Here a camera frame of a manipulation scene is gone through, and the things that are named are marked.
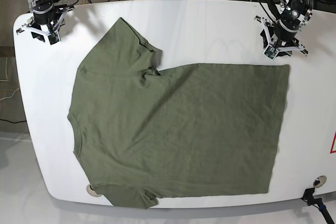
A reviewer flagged right table grommet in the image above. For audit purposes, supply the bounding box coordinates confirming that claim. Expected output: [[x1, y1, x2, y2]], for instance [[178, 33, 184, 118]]
[[313, 175, 327, 188]]

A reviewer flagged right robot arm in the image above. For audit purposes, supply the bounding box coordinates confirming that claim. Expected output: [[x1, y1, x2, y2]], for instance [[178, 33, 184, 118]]
[[16, 0, 76, 45]]

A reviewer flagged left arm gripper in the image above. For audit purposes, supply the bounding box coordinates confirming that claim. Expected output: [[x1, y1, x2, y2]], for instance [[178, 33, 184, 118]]
[[255, 16, 308, 57]]

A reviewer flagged left table grommet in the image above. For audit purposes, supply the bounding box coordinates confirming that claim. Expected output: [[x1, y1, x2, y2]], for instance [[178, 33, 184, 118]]
[[86, 184, 102, 197]]

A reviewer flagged red triangle sticker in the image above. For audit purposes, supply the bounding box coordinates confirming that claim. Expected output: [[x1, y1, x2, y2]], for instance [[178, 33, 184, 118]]
[[330, 132, 336, 154]]

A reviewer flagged olive green T-shirt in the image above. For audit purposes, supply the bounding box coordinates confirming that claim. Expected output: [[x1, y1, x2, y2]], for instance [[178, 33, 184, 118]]
[[68, 18, 290, 209]]

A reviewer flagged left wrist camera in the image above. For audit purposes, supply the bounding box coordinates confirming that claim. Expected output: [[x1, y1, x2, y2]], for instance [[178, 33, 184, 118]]
[[264, 45, 278, 60]]

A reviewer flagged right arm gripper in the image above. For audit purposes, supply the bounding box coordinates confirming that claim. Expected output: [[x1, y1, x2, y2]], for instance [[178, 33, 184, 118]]
[[16, 5, 74, 42]]

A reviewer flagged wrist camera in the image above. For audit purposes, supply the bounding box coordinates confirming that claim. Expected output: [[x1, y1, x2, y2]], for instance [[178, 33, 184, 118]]
[[48, 31, 61, 45], [264, 45, 278, 60]]

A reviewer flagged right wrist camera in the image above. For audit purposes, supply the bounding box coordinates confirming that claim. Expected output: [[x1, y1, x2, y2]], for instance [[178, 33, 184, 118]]
[[48, 31, 61, 45]]

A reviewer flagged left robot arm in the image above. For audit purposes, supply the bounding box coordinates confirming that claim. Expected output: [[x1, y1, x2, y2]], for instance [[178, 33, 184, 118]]
[[26, 0, 335, 59]]

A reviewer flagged table grommet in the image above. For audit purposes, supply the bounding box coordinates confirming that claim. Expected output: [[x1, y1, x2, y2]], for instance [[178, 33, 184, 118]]
[[86, 184, 102, 197], [313, 175, 327, 188]]

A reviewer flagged black table clamp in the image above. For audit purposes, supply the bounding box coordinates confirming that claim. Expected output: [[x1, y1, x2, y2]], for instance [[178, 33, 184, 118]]
[[301, 188, 336, 224]]

